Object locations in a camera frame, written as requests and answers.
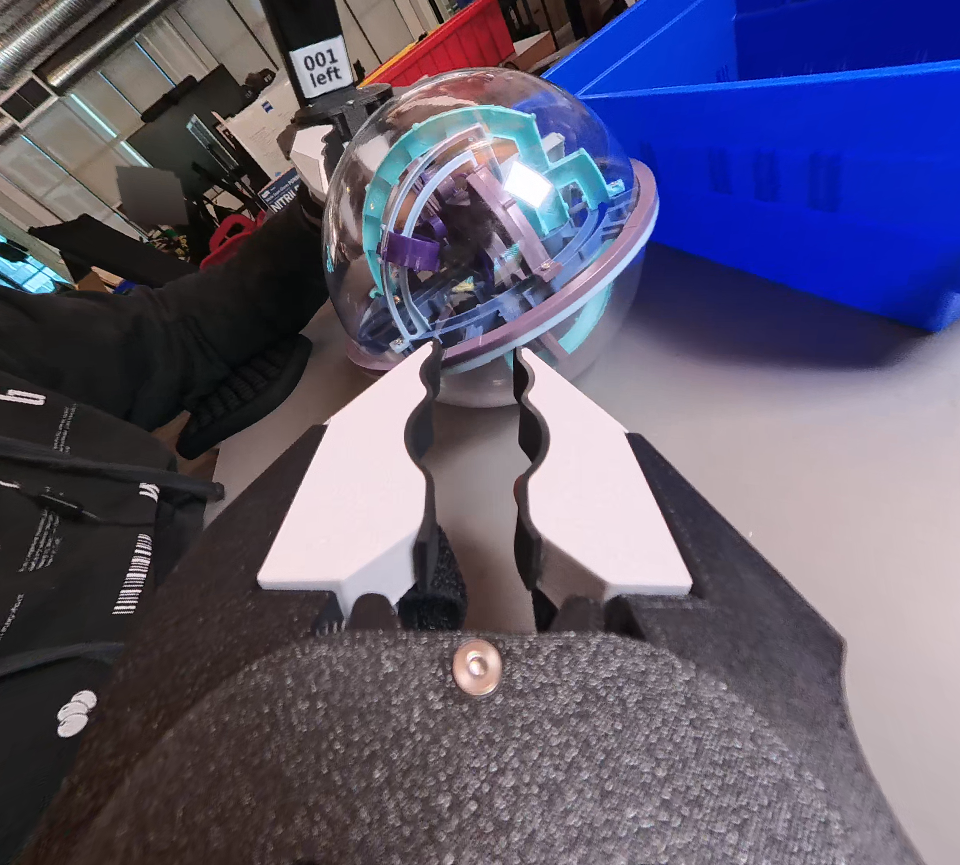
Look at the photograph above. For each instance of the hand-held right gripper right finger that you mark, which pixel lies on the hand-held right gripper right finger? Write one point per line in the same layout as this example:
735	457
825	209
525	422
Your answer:
593	498

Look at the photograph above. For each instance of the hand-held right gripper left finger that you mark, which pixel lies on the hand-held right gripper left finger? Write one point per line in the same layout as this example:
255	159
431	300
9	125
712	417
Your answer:
353	498

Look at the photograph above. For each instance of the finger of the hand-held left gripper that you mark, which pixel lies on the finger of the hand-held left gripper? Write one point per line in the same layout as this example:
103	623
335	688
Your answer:
311	157

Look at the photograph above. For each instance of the clear maze ball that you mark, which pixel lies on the clear maze ball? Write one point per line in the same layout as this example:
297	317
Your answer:
480	220

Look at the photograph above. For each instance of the person's left forearm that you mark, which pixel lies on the person's left forearm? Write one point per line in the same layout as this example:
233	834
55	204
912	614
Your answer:
165	325

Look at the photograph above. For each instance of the glove box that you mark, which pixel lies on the glove box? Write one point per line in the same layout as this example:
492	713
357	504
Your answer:
282	190

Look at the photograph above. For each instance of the white cardboard box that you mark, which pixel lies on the white cardboard box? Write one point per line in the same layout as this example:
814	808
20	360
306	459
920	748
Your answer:
263	130

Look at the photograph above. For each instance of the red bag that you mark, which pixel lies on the red bag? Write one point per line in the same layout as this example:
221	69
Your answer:
230	238

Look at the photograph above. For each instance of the black monitor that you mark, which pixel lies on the black monitor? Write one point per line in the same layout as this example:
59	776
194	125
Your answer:
188	130

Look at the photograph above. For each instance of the red plastic bin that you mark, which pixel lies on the red plastic bin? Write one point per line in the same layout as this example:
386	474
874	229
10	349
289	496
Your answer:
450	40

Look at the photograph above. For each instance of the person's black printed jacket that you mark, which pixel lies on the person's black printed jacket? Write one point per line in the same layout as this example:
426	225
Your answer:
75	580

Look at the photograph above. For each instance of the blue plastic bin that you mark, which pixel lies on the blue plastic bin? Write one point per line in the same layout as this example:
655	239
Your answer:
780	100

